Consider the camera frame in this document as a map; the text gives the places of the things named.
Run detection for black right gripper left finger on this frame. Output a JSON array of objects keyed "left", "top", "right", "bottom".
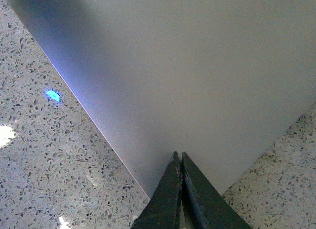
[{"left": 131, "top": 152, "right": 182, "bottom": 229}]

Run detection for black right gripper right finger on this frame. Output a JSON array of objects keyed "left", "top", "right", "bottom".
[{"left": 181, "top": 152, "right": 251, "bottom": 229}]

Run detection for grey laptop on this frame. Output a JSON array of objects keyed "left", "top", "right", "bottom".
[{"left": 7, "top": 0, "right": 316, "bottom": 196}]

